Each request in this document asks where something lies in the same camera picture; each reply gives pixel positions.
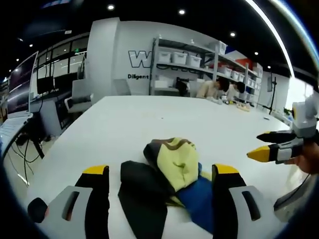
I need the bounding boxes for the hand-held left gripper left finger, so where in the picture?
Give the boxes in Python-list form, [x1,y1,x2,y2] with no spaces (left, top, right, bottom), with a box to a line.
[41,164,111,239]

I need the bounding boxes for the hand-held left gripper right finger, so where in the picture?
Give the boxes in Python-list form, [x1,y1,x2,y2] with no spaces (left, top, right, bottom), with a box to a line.
[211,163,279,239]

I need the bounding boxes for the black yellow blue garment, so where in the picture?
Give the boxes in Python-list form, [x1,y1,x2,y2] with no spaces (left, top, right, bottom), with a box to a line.
[117,136,218,239]

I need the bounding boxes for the person's right hand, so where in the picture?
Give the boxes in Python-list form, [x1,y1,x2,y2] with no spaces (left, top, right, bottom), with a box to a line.
[285,142,319,175]

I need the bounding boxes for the person's left hand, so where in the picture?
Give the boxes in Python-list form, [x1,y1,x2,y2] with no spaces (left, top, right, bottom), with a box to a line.
[27,197,50,224]

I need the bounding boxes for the black tripod stand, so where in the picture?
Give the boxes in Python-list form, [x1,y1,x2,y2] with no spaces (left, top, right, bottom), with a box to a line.
[258,76,279,115]

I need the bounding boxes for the grey metal shelf rack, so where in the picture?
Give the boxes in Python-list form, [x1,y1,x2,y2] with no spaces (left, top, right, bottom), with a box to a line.
[149,37,261,100]

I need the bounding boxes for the long ceiling light strip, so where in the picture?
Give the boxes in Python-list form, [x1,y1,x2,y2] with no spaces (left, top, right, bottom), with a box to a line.
[244,0,296,78]

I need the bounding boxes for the grey office chair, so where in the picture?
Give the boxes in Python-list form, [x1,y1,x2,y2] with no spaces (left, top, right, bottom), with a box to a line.
[64,79,95,114]

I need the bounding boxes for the white side desk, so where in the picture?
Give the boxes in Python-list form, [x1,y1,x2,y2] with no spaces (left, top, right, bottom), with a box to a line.
[0,115,34,157]

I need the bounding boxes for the row of white storage bins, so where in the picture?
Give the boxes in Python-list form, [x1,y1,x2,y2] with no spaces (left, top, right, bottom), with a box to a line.
[157,41,262,99]

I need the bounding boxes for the black desk monitor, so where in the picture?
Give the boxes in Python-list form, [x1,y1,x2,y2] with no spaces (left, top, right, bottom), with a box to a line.
[36,76,56,95]

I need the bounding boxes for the large computer monitor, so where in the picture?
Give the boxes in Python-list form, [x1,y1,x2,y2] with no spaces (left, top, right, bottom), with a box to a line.
[6,50,40,118]

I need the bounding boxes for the ceiling spotlights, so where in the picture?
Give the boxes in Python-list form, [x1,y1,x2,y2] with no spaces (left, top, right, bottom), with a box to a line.
[13,3,273,70]

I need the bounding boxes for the thin dark cable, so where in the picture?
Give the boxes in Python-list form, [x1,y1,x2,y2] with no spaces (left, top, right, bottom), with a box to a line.
[295,172,312,194]

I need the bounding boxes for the tangle of floor cables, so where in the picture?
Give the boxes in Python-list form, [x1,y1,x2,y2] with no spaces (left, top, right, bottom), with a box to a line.
[8,135,37,188]

